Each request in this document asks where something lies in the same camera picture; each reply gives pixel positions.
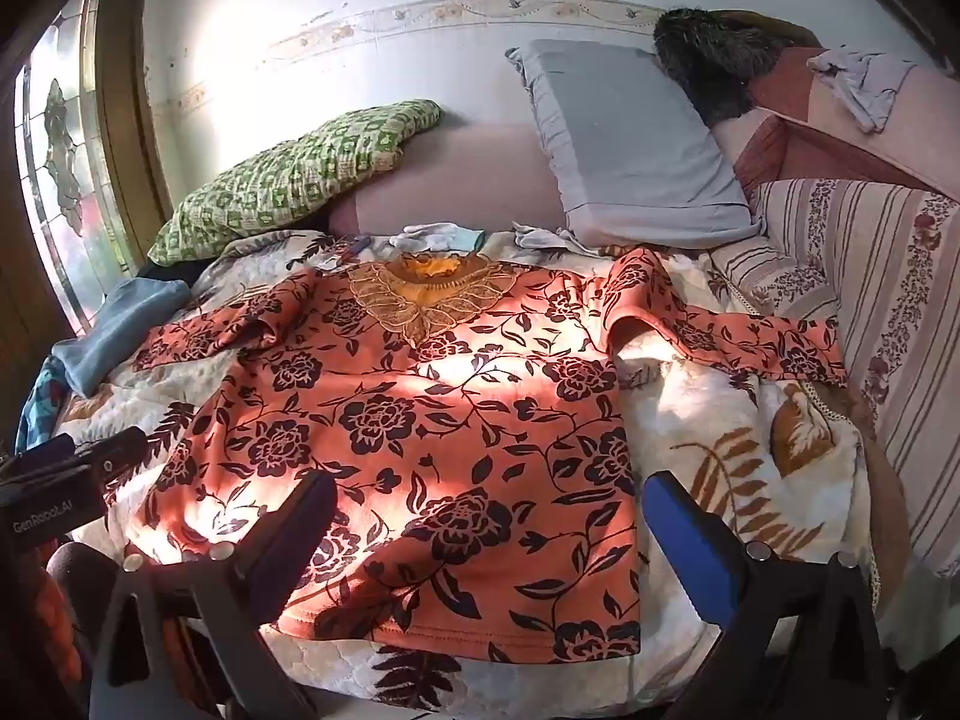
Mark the green patterned pillow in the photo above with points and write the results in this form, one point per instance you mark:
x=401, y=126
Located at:
x=285, y=180

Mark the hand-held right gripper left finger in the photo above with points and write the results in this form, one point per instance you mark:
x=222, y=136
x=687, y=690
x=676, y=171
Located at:
x=298, y=534

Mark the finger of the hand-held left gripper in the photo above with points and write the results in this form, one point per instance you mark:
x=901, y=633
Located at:
x=116, y=454

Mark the light grey cloth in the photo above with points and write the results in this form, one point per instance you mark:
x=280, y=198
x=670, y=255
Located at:
x=862, y=82

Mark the pink maroon quilt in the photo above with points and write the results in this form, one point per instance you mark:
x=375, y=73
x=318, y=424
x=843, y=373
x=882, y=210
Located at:
x=817, y=142

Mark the striped cushion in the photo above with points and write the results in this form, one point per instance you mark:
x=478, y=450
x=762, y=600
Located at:
x=885, y=300

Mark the stained glass window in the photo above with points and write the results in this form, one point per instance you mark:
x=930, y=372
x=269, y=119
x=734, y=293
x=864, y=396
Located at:
x=67, y=165

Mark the wooden window frame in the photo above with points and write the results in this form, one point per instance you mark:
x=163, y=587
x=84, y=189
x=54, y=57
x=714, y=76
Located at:
x=127, y=90

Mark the blue fleece cloth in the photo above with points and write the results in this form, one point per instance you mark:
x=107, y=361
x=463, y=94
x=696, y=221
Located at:
x=120, y=330

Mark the dark furry cushion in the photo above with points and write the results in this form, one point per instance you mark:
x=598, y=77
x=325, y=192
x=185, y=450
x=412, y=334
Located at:
x=705, y=60

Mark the white crumpled cloth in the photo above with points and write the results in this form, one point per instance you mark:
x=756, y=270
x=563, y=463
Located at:
x=551, y=240

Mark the teal patterned cloth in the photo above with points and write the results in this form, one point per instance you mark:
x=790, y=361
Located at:
x=41, y=405

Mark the grey pillow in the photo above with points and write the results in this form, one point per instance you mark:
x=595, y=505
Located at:
x=637, y=142

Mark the orange floral shirt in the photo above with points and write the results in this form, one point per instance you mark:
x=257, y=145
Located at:
x=450, y=427

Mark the pink bed sheet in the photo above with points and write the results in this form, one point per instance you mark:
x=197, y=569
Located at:
x=450, y=180

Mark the leaf-print blanket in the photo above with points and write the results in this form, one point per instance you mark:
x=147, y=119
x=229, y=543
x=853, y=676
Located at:
x=750, y=420

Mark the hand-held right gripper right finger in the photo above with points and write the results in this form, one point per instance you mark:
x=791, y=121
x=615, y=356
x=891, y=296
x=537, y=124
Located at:
x=690, y=540

